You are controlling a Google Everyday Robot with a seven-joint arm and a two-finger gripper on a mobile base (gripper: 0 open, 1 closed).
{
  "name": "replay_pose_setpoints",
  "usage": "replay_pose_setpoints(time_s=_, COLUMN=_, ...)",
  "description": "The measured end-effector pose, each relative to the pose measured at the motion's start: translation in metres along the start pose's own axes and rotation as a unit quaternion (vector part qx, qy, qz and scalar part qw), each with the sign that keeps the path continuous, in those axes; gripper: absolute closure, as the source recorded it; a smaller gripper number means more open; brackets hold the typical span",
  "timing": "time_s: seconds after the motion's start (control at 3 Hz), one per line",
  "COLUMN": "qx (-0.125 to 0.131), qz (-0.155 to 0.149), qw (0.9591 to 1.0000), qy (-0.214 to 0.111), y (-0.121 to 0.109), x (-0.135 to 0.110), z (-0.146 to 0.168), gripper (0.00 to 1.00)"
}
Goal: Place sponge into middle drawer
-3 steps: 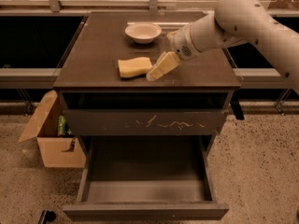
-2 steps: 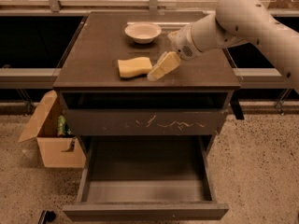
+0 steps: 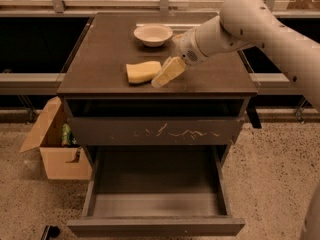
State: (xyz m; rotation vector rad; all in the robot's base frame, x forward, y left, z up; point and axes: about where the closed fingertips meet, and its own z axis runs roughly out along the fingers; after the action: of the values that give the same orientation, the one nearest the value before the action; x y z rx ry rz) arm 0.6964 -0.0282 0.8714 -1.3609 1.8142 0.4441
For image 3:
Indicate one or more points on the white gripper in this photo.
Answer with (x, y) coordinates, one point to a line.
(186, 48)

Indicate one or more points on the yellow sponge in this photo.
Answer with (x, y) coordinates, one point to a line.
(142, 72)

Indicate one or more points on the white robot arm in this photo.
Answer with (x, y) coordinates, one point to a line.
(248, 22)

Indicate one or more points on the dark grey drawer cabinet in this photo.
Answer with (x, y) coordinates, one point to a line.
(99, 67)

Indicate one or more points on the scratched top drawer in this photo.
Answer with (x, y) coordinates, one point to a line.
(141, 121)

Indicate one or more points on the open bottom drawer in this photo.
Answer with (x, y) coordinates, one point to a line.
(149, 191)

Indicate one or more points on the white bowl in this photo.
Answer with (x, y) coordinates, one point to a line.
(153, 35)

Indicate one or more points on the green snack bag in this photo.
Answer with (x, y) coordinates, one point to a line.
(67, 137)

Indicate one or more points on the cardboard box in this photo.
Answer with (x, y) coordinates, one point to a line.
(60, 162)

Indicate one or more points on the black object on floor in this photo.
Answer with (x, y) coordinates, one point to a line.
(50, 232)

